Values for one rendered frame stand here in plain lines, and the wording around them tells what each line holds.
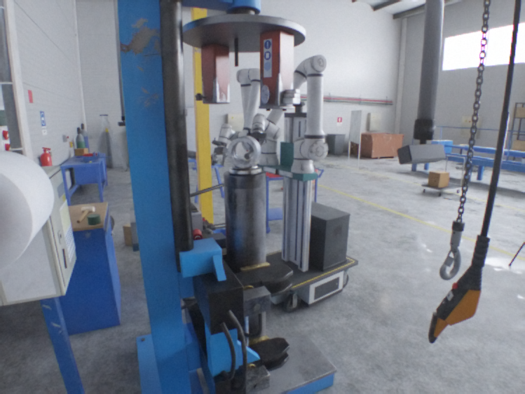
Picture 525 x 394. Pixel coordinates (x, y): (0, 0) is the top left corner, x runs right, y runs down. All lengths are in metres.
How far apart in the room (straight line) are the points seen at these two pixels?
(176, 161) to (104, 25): 11.42
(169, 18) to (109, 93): 10.92
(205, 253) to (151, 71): 0.78
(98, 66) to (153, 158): 10.99
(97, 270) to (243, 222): 1.59
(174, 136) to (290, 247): 2.11
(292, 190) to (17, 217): 2.39
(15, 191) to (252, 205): 0.98
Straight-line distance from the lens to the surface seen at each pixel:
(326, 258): 2.95
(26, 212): 0.84
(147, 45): 1.36
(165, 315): 1.63
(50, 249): 1.14
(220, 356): 1.50
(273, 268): 1.56
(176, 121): 1.23
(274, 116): 2.27
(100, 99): 12.15
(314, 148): 2.21
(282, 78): 1.33
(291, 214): 2.96
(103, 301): 2.90
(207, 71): 1.61
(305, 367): 2.25
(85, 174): 8.32
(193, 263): 1.34
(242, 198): 1.45
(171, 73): 1.24
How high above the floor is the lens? 1.74
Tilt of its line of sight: 15 degrees down
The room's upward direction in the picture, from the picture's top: straight up
